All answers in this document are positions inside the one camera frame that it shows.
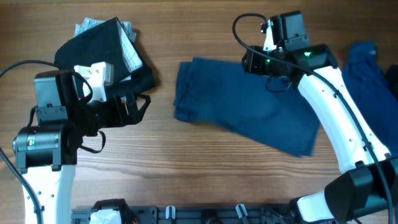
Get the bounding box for dark blue denim shorts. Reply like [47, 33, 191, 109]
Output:
[174, 58, 320, 157]

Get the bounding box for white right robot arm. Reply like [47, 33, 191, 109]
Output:
[242, 11, 397, 223]

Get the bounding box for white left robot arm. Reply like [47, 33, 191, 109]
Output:
[13, 70, 150, 223]

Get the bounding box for folded dark green garment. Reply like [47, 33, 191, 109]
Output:
[54, 17, 155, 98]

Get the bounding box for folded light patterned garment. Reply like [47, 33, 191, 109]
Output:
[74, 17, 143, 73]

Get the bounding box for crumpled blue garment pile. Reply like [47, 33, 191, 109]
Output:
[342, 40, 397, 157]

